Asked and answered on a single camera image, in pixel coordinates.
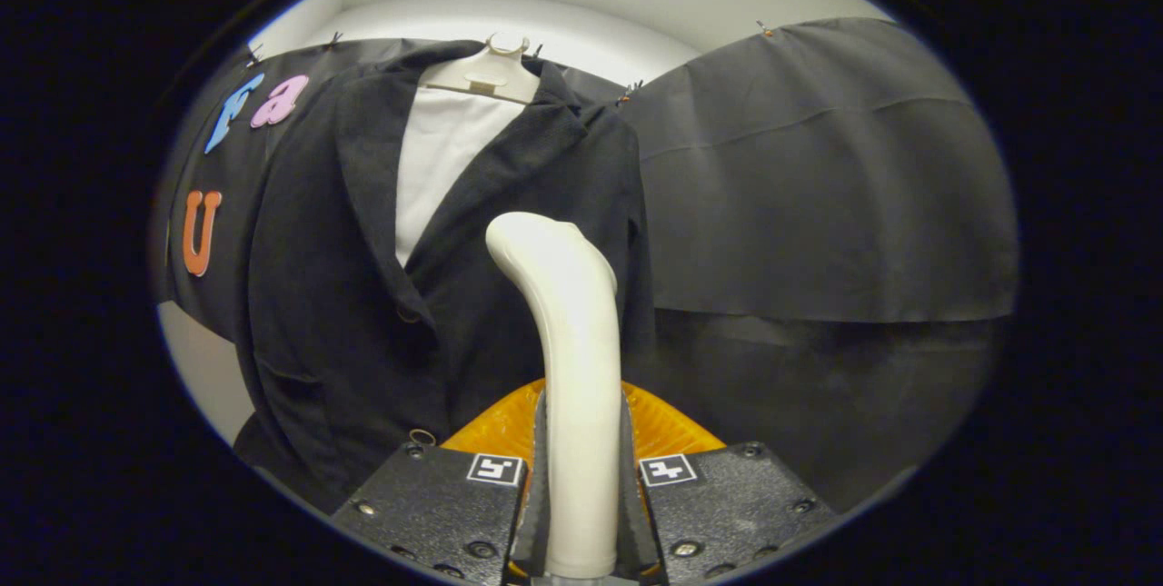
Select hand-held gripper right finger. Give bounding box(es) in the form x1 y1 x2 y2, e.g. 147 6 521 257
621 379 841 586

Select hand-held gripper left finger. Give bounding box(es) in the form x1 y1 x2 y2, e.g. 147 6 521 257
329 377 552 586

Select white garment steamer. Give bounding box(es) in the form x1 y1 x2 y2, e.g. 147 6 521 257
485 212 626 580

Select black jacket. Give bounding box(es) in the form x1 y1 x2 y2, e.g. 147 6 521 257
234 39 657 514

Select black backdrop cloth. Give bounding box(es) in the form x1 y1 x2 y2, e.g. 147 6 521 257
150 16 1020 514

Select row of small cloth clips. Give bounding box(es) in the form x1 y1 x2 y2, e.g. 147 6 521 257
245 20 775 105

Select white plastic hanger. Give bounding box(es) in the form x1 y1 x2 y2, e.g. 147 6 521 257
424 32 542 105

